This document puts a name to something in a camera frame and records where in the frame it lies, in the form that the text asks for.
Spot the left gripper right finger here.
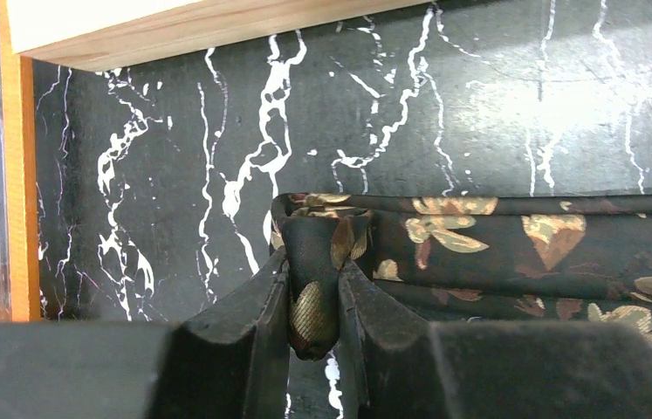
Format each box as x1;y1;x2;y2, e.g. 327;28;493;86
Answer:
339;263;652;418

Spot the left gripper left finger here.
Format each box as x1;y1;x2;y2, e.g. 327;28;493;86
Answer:
0;251;290;418

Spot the black gold floral tie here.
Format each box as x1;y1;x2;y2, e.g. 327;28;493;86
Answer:
271;193;652;361

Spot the wooden grid organizer tray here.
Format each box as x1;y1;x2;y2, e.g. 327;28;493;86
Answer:
0;0;418;72

